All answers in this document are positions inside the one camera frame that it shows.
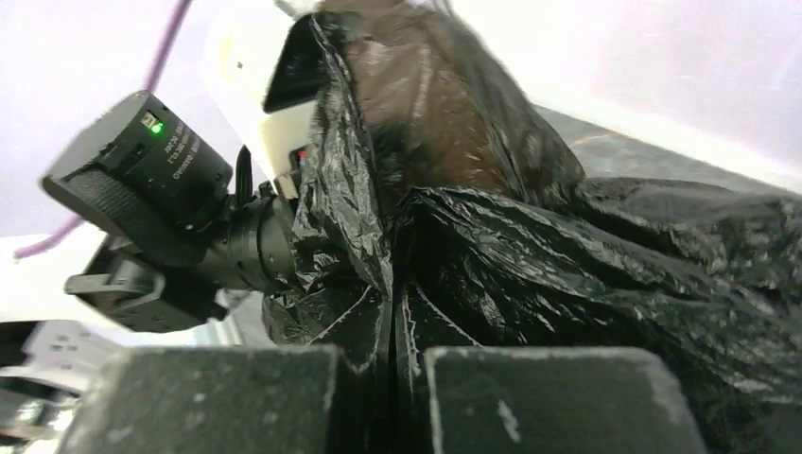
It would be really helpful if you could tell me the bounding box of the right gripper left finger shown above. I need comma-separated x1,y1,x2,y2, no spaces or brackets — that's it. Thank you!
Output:
56,294,396,454

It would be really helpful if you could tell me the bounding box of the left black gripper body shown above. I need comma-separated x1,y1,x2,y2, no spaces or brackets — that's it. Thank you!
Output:
206,147,301,295

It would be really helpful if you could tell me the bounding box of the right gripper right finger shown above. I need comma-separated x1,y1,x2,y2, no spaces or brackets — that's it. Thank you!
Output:
394,288,709,454

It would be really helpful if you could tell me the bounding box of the black trash bag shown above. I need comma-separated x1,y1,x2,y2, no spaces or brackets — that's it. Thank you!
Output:
263,1,801,453

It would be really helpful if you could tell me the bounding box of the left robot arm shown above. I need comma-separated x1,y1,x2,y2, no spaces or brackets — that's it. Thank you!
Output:
1,91,295,453

